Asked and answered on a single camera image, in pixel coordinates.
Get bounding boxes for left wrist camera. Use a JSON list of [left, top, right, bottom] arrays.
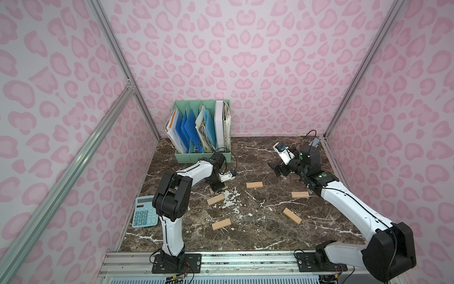
[[219, 170, 237, 182]]

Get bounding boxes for grey stapler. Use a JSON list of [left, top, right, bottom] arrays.
[[309, 137, 320, 148]]

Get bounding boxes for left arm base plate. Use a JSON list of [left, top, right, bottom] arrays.
[[152, 252, 202, 274]]

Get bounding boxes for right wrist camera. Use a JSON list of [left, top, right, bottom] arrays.
[[273, 142, 295, 165]]

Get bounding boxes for white folder in organizer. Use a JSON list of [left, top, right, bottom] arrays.
[[214, 101, 225, 149]]

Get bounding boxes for teal calculator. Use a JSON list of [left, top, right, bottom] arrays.
[[132, 195, 158, 228]]

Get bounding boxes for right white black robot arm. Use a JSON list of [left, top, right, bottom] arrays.
[[269, 142, 417, 283]]

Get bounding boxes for aluminium mounting rail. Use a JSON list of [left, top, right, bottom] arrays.
[[95, 250, 377, 284]]

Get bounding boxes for blue folders in organizer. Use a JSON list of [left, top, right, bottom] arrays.
[[182, 110, 203, 153]]

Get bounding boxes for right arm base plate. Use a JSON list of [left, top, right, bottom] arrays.
[[293, 250, 348, 273]]

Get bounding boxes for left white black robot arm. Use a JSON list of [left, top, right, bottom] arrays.
[[153, 153, 237, 257]]

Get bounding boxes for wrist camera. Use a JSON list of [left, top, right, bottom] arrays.
[[273, 142, 295, 165], [219, 170, 237, 182]]

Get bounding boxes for green file organizer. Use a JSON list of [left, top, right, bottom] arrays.
[[164, 100, 232, 164]]

